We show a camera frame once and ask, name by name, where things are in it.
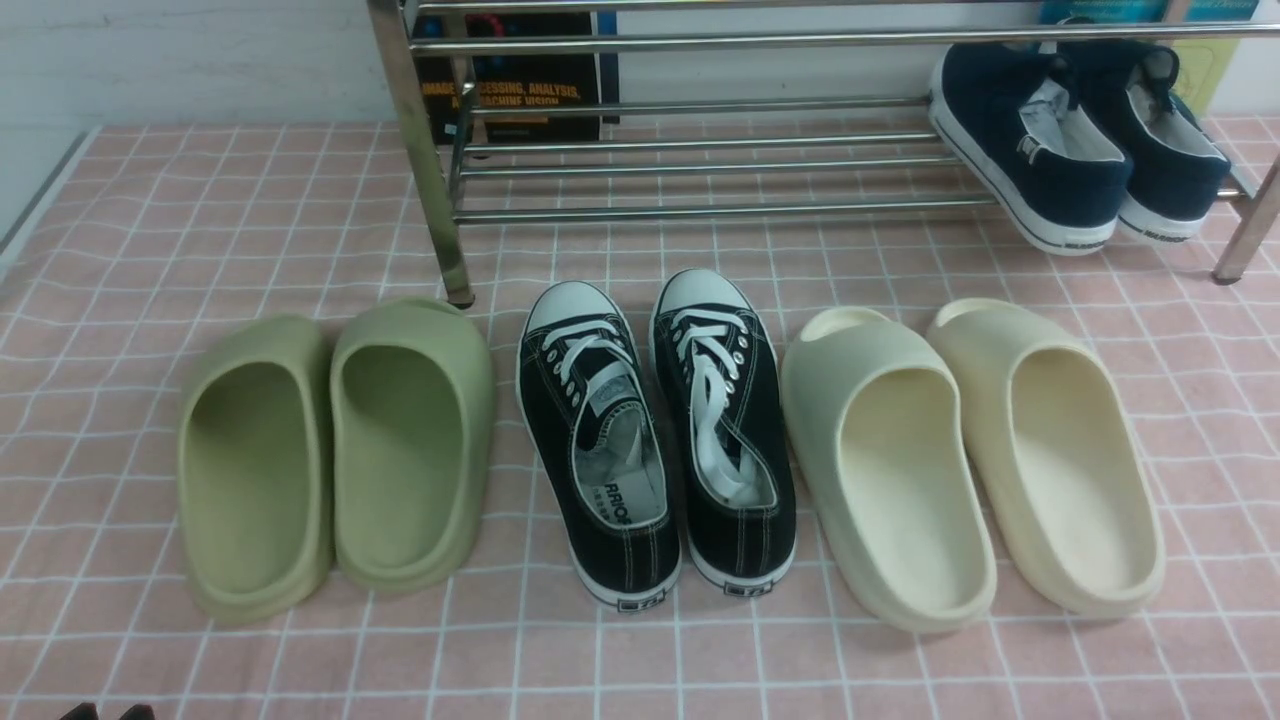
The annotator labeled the cream foam slipper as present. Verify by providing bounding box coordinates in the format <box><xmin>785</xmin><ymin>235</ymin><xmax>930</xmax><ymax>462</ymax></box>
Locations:
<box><xmin>781</xmin><ymin>306</ymin><xmax>997</xmax><ymax>633</ymax></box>
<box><xmin>925</xmin><ymin>299</ymin><xmax>1166</xmax><ymax>619</ymax></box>

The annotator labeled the left navy blue sneaker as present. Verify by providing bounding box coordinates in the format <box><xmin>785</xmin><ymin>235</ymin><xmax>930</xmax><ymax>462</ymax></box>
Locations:
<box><xmin>928</xmin><ymin>44</ymin><xmax>1133</xmax><ymax>256</ymax></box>

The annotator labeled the black book orange lettering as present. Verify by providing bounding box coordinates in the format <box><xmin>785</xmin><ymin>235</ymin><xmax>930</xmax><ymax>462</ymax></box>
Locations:
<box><xmin>415</xmin><ymin>12</ymin><xmax>621</xmax><ymax>147</ymax></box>

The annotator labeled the pink checkered tablecloth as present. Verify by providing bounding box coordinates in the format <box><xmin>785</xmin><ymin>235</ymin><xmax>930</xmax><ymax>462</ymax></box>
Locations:
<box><xmin>1</xmin><ymin>124</ymin><xmax>1277</xmax><ymax>719</ymax></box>

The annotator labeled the chrome metal shoe rack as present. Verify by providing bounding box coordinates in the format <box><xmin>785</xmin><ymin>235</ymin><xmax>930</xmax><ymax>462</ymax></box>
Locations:
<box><xmin>367</xmin><ymin>1</ymin><xmax>1277</xmax><ymax>307</ymax></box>

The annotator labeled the black canvas sneaker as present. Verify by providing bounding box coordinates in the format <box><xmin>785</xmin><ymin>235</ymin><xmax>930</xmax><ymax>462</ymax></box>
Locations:
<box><xmin>649</xmin><ymin>268</ymin><xmax>797</xmax><ymax>598</ymax></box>
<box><xmin>515</xmin><ymin>281</ymin><xmax>682</xmax><ymax>612</ymax></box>

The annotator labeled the navy blue sneaker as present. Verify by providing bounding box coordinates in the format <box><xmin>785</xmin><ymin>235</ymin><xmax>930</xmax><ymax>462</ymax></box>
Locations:
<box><xmin>928</xmin><ymin>44</ymin><xmax>1133</xmax><ymax>256</ymax></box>
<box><xmin>1057</xmin><ymin>38</ymin><xmax>1231</xmax><ymax>245</ymax></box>

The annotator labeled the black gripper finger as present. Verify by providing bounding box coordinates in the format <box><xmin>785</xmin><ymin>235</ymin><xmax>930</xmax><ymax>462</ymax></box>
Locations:
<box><xmin>118</xmin><ymin>705</ymin><xmax>156</xmax><ymax>720</ymax></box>

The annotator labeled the left cream foam slipper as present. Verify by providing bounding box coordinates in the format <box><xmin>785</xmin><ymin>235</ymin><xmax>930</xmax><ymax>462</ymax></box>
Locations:
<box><xmin>781</xmin><ymin>306</ymin><xmax>997</xmax><ymax>633</ymax></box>

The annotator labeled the right cream foam slipper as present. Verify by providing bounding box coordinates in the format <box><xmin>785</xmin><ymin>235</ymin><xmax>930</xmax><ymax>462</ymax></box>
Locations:
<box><xmin>925</xmin><ymin>299</ymin><xmax>1166</xmax><ymax>619</ymax></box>

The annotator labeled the left green foam slipper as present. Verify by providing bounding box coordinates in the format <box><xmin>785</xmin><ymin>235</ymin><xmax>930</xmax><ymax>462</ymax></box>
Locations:
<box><xmin>175</xmin><ymin>314</ymin><xmax>334</xmax><ymax>624</ymax></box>

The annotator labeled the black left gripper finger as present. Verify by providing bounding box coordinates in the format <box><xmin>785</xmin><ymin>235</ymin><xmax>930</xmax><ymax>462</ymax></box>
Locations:
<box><xmin>60</xmin><ymin>703</ymin><xmax>99</xmax><ymax>720</ymax></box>

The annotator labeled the green foam slipper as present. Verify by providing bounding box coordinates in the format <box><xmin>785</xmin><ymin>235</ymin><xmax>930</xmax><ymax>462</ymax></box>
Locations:
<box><xmin>175</xmin><ymin>314</ymin><xmax>334</xmax><ymax>624</ymax></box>
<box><xmin>329</xmin><ymin>297</ymin><xmax>497</xmax><ymax>593</ymax></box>

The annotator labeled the right navy blue sneaker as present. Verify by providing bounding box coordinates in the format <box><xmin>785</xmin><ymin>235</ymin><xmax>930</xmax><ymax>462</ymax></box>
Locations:
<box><xmin>1057</xmin><ymin>38</ymin><xmax>1231</xmax><ymax>245</ymax></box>

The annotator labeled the right green foam slipper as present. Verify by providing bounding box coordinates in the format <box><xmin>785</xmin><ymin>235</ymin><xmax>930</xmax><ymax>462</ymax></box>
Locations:
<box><xmin>329</xmin><ymin>297</ymin><xmax>497</xmax><ymax>593</ymax></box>

